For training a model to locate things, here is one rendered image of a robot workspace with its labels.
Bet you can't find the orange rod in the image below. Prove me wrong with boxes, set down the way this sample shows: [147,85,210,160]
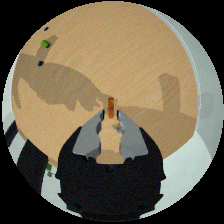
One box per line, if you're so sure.
[108,98,114,118]

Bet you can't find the lime green rod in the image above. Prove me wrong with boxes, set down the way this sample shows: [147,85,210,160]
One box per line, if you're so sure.
[40,40,50,48]

